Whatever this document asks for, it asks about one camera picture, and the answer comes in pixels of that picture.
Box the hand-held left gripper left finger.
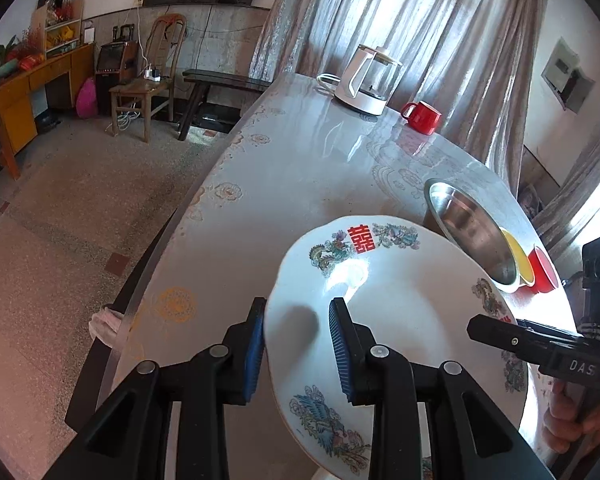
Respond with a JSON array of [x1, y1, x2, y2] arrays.
[[45, 297, 268, 480]]

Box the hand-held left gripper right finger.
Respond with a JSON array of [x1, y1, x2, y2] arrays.
[[327, 297, 556, 480]]

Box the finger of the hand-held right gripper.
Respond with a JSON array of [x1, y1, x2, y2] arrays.
[[467, 314, 583, 363]]

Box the red plastic bowl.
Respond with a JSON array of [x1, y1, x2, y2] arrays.
[[527, 247, 561, 293]]

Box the phoenix print white plate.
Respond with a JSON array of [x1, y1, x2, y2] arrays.
[[262, 215, 531, 478]]

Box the yellow plastic bowl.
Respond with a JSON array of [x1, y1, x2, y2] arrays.
[[500, 227, 536, 287]]

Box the stainless steel bowl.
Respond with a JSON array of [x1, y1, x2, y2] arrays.
[[422, 177, 523, 286]]

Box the person's right hand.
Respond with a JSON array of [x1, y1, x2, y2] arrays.
[[542, 377, 600, 463]]

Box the beige side curtain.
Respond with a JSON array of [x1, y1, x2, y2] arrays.
[[532, 125, 600, 261]]

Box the white plastic bag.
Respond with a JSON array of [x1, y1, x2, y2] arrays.
[[89, 307, 126, 347]]

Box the floral print tablecloth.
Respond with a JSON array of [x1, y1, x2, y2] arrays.
[[102, 72, 581, 480]]

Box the red mug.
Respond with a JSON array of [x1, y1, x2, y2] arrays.
[[400, 101, 442, 136]]

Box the white glass electric kettle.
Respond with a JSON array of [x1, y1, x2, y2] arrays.
[[316, 44, 403, 117]]

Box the dark wooden bench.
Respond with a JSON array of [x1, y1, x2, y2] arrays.
[[177, 68, 271, 142]]

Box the wooden chair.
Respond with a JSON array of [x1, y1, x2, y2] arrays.
[[109, 14, 187, 143]]

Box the pink bag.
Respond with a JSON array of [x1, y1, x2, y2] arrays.
[[76, 77, 98, 118]]

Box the black wooden speaker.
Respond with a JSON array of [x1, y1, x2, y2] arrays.
[[95, 25, 141, 116]]

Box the beige sheer curtain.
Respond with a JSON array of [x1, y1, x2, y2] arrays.
[[250, 0, 553, 196]]

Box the yellow wooden desk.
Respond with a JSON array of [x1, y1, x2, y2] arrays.
[[0, 42, 96, 181]]

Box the yellow desktop rack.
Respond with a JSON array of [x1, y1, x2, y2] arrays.
[[44, 19, 81, 58]]

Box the wall electrical box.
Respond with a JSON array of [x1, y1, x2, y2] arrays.
[[541, 37, 593, 111]]

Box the white cable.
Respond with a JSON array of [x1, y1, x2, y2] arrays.
[[111, 111, 142, 134]]

